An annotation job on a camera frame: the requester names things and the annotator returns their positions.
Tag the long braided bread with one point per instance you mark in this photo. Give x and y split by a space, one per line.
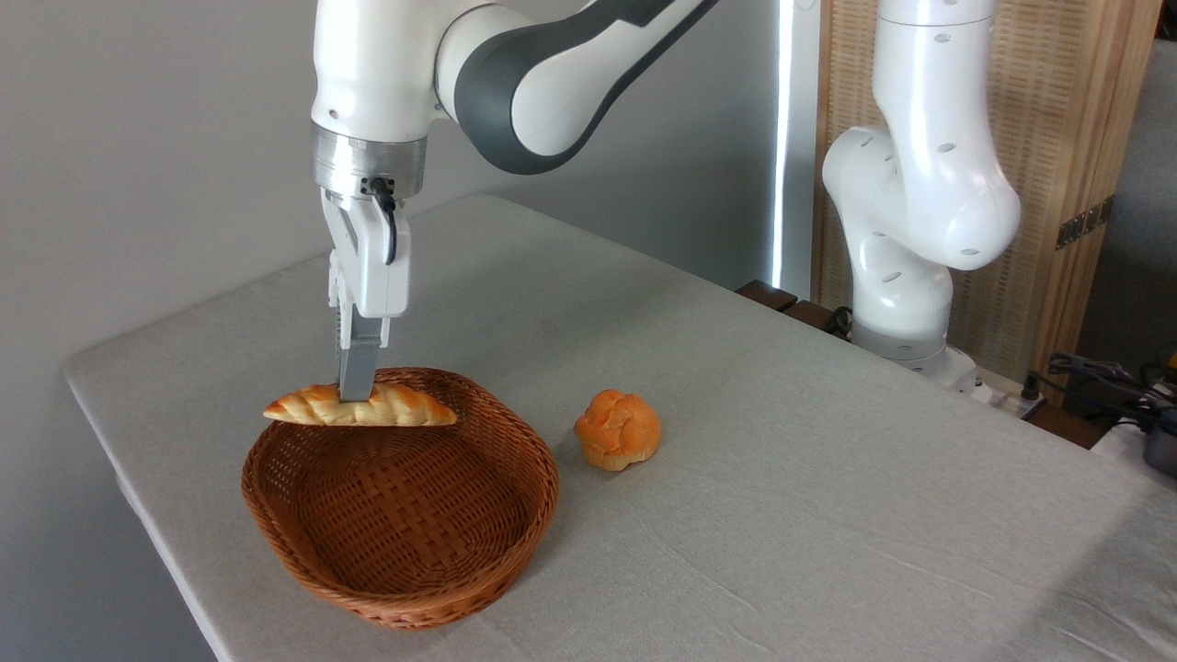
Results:
405 411

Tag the grey table cloth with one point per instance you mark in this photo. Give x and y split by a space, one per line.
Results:
828 478

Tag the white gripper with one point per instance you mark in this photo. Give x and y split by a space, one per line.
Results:
372 267

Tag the dark wooden furniture piece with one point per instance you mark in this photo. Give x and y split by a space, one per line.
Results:
782 302

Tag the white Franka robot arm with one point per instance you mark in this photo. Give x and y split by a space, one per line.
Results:
552 83

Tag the round orange bread roll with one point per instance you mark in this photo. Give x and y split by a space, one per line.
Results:
618 430

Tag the dark metal hinge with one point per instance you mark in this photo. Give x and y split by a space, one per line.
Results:
1085 222

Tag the brown wicker basket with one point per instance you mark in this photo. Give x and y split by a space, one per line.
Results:
395 515

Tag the white window frame strip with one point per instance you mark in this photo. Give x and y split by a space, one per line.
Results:
793 138

